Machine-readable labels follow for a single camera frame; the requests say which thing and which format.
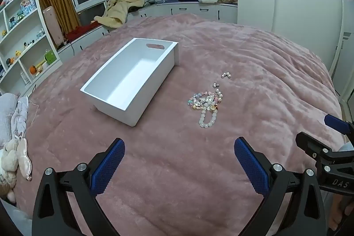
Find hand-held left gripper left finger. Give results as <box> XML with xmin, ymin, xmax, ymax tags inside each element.
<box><xmin>33</xmin><ymin>138</ymin><xmax>126</xmax><ymax>236</ymax></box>

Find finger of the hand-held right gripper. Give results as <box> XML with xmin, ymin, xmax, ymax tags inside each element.
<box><xmin>295</xmin><ymin>132</ymin><xmax>336</xmax><ymax>170</ymax></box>
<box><xmin>324</xmin><ymin>114</ymin><xmax>354</xmax><ymax>140</ymax></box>

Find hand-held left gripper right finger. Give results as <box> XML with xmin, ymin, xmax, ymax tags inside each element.
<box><xmin>234</xmin><ymin>137</ymin><xmax>328</xmax><ymax>236</ymax></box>

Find white bead bracelet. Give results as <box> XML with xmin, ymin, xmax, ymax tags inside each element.
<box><xmin>198</xmin><ymin>107</ymin><xmax>219</xmax><ymax>129</ymax></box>

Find white pearl bracelet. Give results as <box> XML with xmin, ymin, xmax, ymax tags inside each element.
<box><xmin>212</xmin><ymin>82</ymin><xmax>225</xmax><ymax>100</ymax></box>

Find colourful bead bracelet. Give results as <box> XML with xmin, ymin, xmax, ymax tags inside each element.
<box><xmin>187</xmin><ymin>91</ymin><xmax>222</xmax><ymax>111</ymax></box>

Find white plastic bin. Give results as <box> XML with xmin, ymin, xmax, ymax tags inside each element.
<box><xmin>80</xmin><ymin>37</ymin><xmax>179</xmax><ymax>127</ymax></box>

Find person's right hand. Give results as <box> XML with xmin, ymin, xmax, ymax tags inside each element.
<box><xmin>328</xmin><ymin>194</ymin><xmax>354</xmax><ymax>236</ymax></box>

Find white door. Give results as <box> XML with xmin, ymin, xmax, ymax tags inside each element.
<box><xmin>329</xmin><ymin>0</ymin><xmax>354</xmax><ymax>101</ymax></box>

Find pink sleep mask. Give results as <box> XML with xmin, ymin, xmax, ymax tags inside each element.
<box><xmin>17</xmin><ymin>138</ymin><xmax>33</xmax><ymax>181</ymax></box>

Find beige plush toy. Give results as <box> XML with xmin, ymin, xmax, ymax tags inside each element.
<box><xmin>0</xmin><ymin>139</ymin><xmax>18</xmax><ymax>203</ymax></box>

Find lavender crumpled cloth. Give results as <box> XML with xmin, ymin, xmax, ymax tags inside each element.
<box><xmin>11</xmin><ymin>96</ymin><xmax>29</xmax><ymax>140</ymax></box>

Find grey pillow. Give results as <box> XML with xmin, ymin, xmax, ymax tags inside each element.
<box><xmin>0</xmin><ymin>93</ymin><xmax>18</xmax><ymax>148</ymax></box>

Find pink fleece blanket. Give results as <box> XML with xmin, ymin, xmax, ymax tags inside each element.
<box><xmin>12</xmin><ymin>13</ymin><xmax>346</xmax><ymax>236</ymax></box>

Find red cloth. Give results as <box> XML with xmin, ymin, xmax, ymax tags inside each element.
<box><xmin>65</xmin><ymin>21</ymin><xmax>103</xmax><ymax>41</ymax></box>

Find pink tower heater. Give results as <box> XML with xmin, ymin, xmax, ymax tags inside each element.
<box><xmin>42</xmin><ymin>6</ymin><xmax>67</xmax><ymax>50</ymax></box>

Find white bookshelf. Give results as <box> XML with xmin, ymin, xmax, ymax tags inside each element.
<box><xmin>0</xmin><ymin>0</ymin><xmax>63</xmax><ymax>98</ymax></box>

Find yellow blanket on window seat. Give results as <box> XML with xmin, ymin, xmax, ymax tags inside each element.
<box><xmin>93</xmin><ymin>0</ymin><xmax>146</xmax><ymax>30</ymax></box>

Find white window seat cabinets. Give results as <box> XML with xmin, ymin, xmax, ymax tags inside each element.
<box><xmin>57</xmin><ymin>1</ymin><xmax>238</xmax><ymax>65</ymax></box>

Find floral storage box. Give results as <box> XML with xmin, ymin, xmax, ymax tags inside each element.
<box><xmin>21</xmin><ymin>0</ymin><xmax>36</xmax><ymax>15</ymax></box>

